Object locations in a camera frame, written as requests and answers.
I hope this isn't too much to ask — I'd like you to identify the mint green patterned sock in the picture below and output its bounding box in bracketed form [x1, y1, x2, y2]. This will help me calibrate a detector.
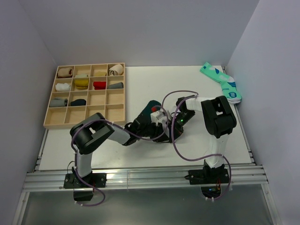
[200, 62, 242, 104]

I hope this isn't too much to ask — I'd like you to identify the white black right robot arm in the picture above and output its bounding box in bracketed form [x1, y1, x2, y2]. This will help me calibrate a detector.
[171, 96, 237, 183]

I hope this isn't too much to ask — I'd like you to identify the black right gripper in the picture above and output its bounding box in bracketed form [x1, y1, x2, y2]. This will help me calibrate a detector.
[166, 110, 196, 143]

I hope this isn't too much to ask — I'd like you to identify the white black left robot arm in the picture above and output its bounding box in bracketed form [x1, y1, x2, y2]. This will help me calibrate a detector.
[70, 112, 169, 187]

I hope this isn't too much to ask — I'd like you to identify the dark grey rolled sock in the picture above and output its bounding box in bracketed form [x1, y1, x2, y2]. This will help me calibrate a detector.
[108, 82, 124, 90]

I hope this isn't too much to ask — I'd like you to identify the mustard yellow rolled sock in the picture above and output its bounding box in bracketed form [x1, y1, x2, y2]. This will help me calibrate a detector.
[74, 79, 89, 90]

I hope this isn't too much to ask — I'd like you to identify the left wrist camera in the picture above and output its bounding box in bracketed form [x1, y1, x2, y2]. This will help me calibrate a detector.
[150, 107, 167, 125]

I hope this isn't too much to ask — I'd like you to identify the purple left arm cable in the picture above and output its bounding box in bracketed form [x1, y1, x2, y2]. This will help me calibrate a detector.
[71, 106, 169, 207]

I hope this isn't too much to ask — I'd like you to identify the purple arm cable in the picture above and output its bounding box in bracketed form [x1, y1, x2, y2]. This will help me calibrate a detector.
[161, 90, 234, 202]
[71, 106, 169, 207]

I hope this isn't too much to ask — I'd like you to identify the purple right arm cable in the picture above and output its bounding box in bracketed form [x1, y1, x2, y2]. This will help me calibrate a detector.
[161, 90, 234, 202]

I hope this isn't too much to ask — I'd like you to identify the dark navy rolled sock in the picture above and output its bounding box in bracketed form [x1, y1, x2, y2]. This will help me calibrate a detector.
[70, 99, 86, 106]

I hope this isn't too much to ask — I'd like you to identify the red rolled sock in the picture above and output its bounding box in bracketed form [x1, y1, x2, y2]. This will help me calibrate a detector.
[93, 81, 106, 90]

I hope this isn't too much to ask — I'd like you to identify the cream brown rolled sock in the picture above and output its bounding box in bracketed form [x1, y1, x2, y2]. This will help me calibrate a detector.
[109, 64, 124, 76]

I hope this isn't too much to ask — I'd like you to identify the beige rolled sock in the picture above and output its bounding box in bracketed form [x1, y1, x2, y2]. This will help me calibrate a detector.
[57, 67, 73, 78]

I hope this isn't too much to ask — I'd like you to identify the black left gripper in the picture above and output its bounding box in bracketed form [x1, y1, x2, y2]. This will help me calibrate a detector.
[137, 120, 169, 143]

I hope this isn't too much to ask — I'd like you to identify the wooden compartment tray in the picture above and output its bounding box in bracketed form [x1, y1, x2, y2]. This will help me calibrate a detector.
[44, 63, 126, 129]

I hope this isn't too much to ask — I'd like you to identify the white rolled sock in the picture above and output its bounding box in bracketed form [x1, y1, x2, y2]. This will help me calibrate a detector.
[55, 83, 70, 92]

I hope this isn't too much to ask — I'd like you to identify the dark green reindeer sock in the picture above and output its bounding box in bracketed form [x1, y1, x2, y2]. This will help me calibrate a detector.
[133, 100, 161, 124]

